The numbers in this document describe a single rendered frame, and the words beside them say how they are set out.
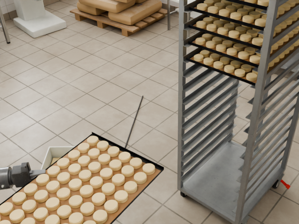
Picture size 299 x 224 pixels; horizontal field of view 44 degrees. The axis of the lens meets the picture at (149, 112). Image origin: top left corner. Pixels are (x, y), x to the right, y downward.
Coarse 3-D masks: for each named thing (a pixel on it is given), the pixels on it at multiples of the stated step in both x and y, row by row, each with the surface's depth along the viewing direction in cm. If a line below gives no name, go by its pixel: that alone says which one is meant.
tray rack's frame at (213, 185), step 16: (288, 144) 252; (208, 160) 274; (224, 160) 274; (240, 160) 273; (192, 176) 262; (208, 176) 261; (224, 176) 261; (272, 176) 259; (192, 192) 250; (208, 192) 250; (224, 192) 249; (256, 192) 248; (224, 208) 239
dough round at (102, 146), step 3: (102, 141) 163; (105, 141) 163; (99, 144) 162; (102, 144) 162; (105, 144) 162; (108, 144) 162; (99, 147) 160; (102, 147) 160; (105, 147) 161; (108, 147) 162; (102, 150) 161
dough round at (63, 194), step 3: (60, 189) 142; (63, 189) 142; (66, 189) 142; (57, 192) 141; (60, 192) 141; (63, 192) 141; (66, 192) 141; (69, 192) 141; (57, 195) 140; (60, 195) 140; (63, 195) 140; (66, 195) 140; (69, 195) 141; (60, 198) 139; (63, 198) 139; (66, 198) 140
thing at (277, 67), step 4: (292, 52) 192; (296, 52) 197; (288, 56) 190; (292, 56) 194; (284, 60) 187; (288, 60) 192; (280, 64) 185; (276, 68) 183; (268, 72) 178; (272, 72) 181; (268, 76) 179
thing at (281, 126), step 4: (288, 116) 241; (292, 116) 239; (284, 120) 238; (288, 120) 235; (280, 124) 235; (284, 124) 232; (280, 128) 229; (276, 132) 225; (272, 136) 222; (268, 140) 219; (264, 144) 217; (260, 148) 214; (256, 152) 216; (252, 156) 213; (256, 156) 213; (252, 160) 211; (240, 168) 206
